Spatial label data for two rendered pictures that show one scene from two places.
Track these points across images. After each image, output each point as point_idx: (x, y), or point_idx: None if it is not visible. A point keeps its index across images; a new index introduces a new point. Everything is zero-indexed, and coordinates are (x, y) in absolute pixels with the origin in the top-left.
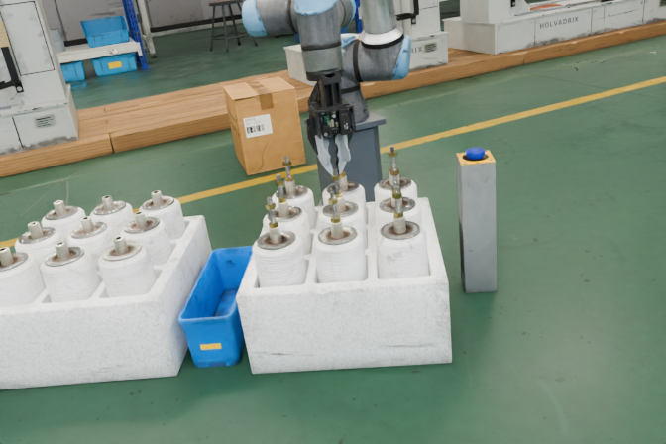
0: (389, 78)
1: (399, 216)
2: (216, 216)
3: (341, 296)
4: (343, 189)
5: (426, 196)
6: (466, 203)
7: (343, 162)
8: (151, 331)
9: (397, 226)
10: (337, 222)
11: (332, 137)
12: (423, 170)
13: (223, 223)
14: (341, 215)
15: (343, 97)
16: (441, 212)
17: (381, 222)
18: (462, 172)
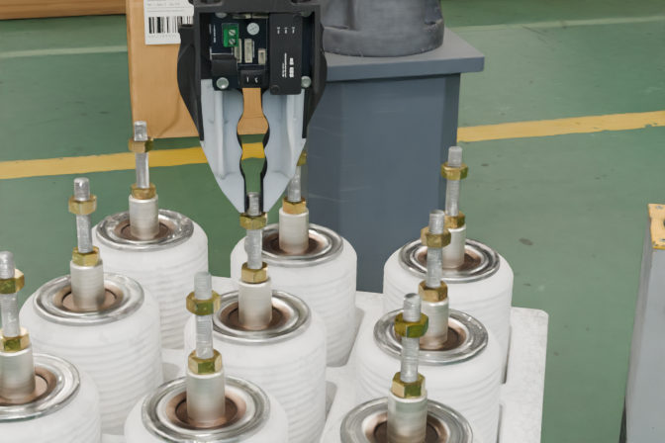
0: None
1: (409, 394)
2: (12, 235)
3: None
4: (293, 250)
5: (569, 284)
6: (650, 367)
7: (281, 175)
8: None
9: (398, 423)
10: (207, 373)
11: (327, 84)
12: (580, 208)
13: (21, 258)
14: (247, 339)
15: None
16: (598, 339)
17: (367, 383)
18: (652, 272)
